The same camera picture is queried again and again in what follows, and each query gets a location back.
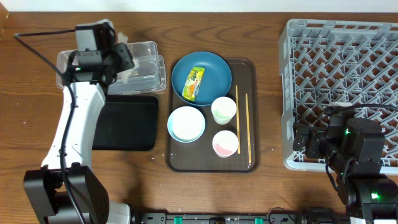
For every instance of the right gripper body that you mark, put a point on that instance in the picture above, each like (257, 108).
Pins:
(316, 134)

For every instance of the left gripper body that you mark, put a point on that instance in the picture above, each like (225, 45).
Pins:
(118, 60)

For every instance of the white napkin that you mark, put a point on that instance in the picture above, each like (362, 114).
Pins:
(129, 63)

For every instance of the green snack wrapper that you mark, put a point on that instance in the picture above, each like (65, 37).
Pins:
(192, 84)

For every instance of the white cup pink inside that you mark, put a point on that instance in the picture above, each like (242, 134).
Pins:
(225, 143)

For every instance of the blue plate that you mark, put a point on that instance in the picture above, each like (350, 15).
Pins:
(215, 83)

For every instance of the white cup green inside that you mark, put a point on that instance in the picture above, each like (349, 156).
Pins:
(223, 110)

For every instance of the light blue rice bowl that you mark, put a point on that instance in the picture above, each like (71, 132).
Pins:
(186, 124)

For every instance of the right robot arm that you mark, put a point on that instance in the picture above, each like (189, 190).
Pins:
(352, 148)

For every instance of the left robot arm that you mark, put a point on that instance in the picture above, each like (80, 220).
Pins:
(64, 189)

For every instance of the black waste tray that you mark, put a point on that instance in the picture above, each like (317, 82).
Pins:
(127, 123)

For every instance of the grey dishwasher rack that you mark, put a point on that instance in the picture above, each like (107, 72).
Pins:
(322, 62)

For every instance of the clear plastic bin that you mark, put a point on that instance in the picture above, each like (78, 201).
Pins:
(146, 71)

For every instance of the right wooden chopstick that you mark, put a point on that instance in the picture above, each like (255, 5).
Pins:
(248, 130)

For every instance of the wooden chopstick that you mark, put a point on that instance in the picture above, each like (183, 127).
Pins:
(237, 119)
(248, 130)

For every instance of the left wooden chopstick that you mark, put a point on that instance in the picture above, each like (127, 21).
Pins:
(237, 119)

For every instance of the brown serving tray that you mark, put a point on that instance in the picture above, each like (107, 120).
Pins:
(199, 156)

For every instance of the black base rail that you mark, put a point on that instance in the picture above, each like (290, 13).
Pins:
(276, 217)

